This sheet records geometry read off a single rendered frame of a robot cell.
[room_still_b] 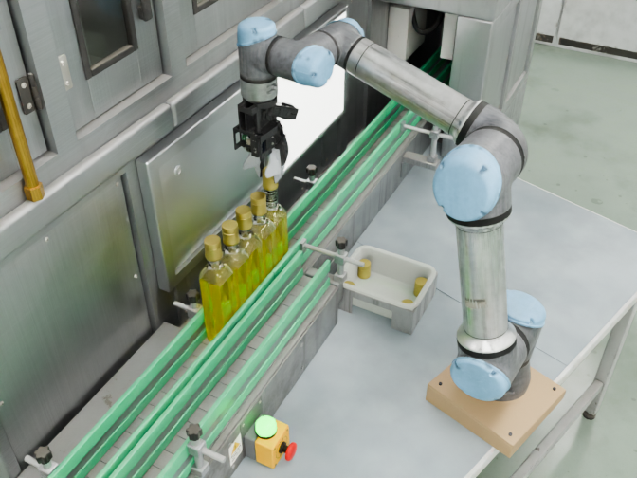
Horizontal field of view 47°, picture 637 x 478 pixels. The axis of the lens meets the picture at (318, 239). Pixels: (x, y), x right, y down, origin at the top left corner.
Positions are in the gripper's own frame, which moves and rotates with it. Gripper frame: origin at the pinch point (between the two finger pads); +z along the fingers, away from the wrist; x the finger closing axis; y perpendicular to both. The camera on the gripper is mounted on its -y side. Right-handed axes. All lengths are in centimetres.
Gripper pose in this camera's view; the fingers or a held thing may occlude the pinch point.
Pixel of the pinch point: (269, 173)
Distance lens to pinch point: 164.0
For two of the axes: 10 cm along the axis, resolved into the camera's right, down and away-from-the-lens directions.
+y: -5.5, 5.2, -6.5
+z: 0.0, 7.8, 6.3
